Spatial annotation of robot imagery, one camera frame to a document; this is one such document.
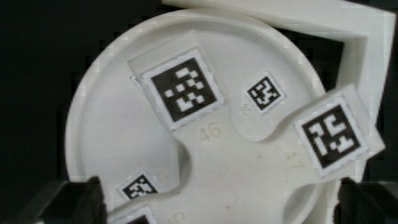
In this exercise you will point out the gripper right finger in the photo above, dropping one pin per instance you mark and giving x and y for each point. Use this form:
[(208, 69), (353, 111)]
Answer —
[(367, 202)]

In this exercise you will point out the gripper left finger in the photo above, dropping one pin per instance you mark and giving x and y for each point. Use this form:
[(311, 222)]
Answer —
[(67, 204)]

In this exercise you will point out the white right fence bar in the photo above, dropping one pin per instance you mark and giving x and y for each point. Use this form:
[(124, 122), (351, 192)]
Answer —
[(366, 54)]

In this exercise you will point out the white cross-shaped table base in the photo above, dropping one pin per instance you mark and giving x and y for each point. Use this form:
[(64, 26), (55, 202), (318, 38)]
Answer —
[(247, 138)]

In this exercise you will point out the white round table top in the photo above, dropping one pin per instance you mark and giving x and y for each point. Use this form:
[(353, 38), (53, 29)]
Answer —
[(97, 133)]

